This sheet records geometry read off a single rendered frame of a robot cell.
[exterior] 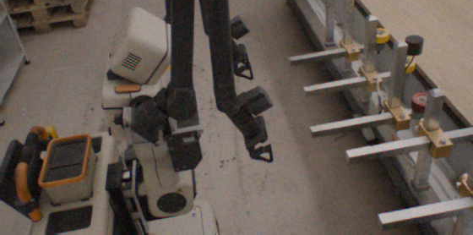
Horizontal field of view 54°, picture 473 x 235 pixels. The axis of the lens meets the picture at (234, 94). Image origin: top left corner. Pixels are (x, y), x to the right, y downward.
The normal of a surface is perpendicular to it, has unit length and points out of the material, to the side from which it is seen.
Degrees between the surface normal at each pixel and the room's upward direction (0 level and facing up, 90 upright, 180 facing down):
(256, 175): 0
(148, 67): 90
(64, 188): 92
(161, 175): 90
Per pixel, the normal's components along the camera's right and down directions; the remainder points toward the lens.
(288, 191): -0.11, -0.80
